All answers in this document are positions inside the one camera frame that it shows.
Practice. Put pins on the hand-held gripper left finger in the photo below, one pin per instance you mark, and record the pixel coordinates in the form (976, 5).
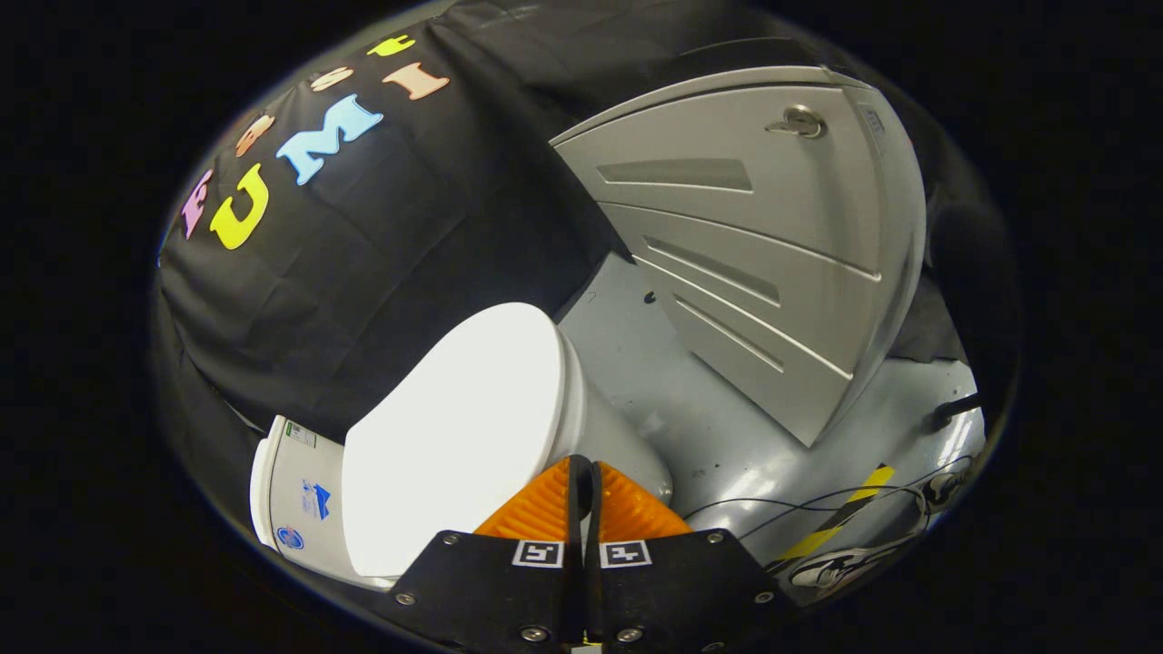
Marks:
(491, 590)

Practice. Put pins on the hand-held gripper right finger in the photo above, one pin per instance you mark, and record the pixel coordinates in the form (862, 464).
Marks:
(681, 590)

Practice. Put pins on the white toilet lid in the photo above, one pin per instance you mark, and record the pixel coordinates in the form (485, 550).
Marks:
(454, 436)

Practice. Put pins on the white ceramic toilet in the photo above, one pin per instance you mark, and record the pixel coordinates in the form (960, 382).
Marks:
(300, 509)

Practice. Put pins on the black white patterned shoe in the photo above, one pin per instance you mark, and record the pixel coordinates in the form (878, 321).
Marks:
(945, 486)
(840, 568)

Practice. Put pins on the yellow black floor tape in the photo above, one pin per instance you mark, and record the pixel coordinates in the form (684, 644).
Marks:
(845, 509)

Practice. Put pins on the grey drawer cabinet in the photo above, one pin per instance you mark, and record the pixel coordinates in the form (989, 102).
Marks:
(772, 236)

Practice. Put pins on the black backdrop cloth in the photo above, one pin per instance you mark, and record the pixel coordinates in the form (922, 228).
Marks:
(409, 227)

